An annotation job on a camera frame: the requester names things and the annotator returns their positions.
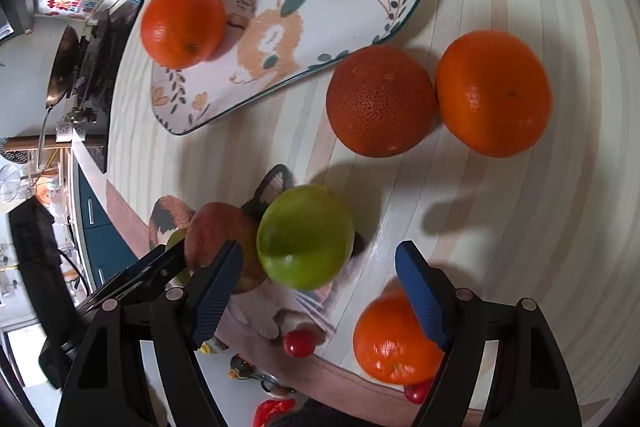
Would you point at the red apple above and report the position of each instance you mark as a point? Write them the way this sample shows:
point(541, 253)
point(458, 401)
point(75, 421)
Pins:
point(215, 224)

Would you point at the black gas stove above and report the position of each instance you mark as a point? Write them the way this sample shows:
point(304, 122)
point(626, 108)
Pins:
point(102, 51)

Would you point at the cherry tomato on cat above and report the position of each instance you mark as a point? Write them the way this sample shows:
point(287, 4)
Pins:
point(299, 343)

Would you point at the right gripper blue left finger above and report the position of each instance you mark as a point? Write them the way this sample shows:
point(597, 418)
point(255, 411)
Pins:
point(215, 289)

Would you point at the striped cat print mat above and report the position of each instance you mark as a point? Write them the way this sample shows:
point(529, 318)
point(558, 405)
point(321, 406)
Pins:
point(559, 223)

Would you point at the large orange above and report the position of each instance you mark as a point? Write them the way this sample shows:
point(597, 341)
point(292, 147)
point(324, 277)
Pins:
point(179, 34)

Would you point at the green apple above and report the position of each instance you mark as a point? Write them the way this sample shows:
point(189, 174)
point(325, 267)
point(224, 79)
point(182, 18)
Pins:
point(305, 237)
point(180, 273)

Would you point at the dark orange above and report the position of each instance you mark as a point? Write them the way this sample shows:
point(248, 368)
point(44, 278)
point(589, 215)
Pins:
point(380, 102)

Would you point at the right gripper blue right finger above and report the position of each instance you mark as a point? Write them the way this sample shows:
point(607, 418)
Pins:
point(419, 281)

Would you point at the cherry tomato near edge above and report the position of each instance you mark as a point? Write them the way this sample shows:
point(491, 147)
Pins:
point(417, 393)

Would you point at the bright orange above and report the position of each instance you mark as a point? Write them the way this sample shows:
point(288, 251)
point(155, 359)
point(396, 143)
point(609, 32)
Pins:
point(493, 93)

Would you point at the blue kitchen cabinet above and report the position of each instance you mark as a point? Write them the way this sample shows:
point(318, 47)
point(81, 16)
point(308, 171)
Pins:
point(105, 251)

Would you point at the black frying pan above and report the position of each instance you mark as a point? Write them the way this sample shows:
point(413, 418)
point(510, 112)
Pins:
point(60, 82)

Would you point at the floral oval ceramic plate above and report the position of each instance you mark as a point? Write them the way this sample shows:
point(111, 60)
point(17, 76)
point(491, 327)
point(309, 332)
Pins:
point(267, 45)

